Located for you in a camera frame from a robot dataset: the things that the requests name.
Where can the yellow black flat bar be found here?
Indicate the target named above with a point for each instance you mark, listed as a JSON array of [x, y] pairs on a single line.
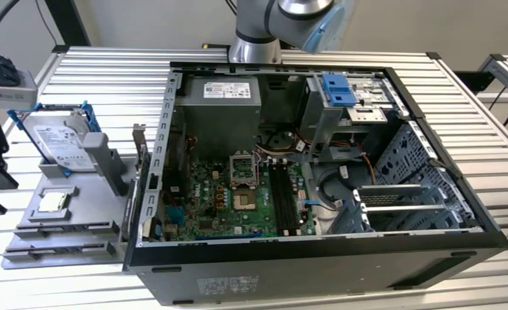
[[214, 46]]

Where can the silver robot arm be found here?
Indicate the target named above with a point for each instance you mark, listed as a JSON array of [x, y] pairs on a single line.
[[253, 26]]

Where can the black round case fan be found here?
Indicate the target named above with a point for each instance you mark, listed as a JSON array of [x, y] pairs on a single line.
[[279, 140]]

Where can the grey metal disk bay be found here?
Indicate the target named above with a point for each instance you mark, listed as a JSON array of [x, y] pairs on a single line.
[[392, 208]]

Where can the graphics card with silver bracket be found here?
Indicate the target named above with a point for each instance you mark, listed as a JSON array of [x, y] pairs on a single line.
[[139, 142]]

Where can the black RAM slot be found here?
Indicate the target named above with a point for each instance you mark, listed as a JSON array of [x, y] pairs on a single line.
[[293, 197], [288, 197], [278, 197], [283, 197]]

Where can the blue plastic drive latch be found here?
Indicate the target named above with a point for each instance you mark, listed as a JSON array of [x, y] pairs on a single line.
[[336, 90]]

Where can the grey plastic parts rack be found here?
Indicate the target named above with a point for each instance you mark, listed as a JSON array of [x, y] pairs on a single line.
[[86, 200]]

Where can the silver CPU chip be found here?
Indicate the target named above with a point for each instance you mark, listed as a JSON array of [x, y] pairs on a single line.
[[52, 201]]

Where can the hard disk in blue carrier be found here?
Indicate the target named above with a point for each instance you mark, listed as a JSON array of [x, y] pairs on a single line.
[[55, 142]]

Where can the black open PC case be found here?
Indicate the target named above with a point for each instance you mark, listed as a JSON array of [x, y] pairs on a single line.
[[279, 277]]

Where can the green motherboard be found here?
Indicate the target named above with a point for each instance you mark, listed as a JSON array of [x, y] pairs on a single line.
[[206, 226]]

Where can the silver box wrist camera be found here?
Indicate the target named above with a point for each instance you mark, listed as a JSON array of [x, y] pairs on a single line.
[[13, 93]]

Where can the CPU socket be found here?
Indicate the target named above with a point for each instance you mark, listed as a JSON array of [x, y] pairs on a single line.
[[246, 200]]

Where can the black upright post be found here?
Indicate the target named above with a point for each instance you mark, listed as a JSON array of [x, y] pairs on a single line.
[[70, 22]]

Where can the grey power supply unit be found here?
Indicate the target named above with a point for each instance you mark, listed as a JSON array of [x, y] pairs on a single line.
[[219, 126]]

